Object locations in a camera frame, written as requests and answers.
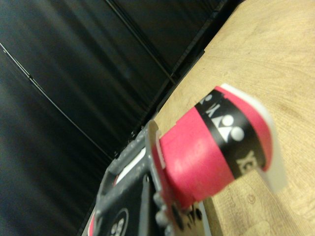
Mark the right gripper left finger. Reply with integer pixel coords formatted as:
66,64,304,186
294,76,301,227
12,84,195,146
92,125,150,236

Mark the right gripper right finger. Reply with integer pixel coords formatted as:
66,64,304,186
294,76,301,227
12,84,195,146
144,119,183,236

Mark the black curtain stand pole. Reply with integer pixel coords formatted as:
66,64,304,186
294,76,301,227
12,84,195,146
106,0,178,85
0,42,115,162

